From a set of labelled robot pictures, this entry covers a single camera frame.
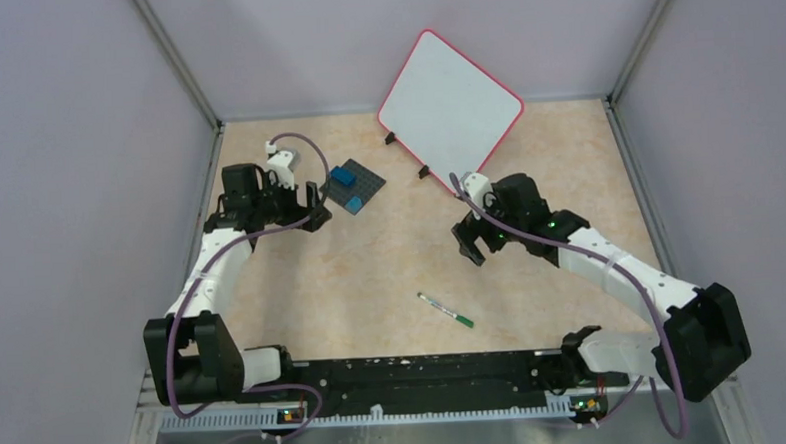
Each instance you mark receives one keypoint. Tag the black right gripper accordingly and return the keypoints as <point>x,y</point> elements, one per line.
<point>467,237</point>

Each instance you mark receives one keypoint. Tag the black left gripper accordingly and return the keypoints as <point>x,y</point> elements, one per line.
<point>315,219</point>

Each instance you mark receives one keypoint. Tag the green whiteboard marker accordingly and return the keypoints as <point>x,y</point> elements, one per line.
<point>452,314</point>

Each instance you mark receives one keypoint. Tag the pink framed whiteboard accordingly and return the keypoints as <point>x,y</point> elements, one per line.
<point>447,111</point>

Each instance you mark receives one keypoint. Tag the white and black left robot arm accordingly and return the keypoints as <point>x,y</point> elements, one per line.
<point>193,358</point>

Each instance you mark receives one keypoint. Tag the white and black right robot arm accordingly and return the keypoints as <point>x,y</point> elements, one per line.
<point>698,337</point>

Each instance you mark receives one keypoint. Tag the light blue toy brick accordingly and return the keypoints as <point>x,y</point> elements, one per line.
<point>354,205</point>

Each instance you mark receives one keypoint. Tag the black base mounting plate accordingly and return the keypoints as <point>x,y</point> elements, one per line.
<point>432,384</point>

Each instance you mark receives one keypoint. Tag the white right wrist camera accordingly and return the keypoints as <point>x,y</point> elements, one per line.
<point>479,189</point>

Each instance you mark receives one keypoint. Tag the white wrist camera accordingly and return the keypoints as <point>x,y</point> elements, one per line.
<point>479,189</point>
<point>281,165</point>

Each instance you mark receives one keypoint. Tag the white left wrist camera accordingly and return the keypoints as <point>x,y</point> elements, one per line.
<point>281,165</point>

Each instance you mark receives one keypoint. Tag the white slotted cable duct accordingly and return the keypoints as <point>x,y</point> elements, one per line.
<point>266,419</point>

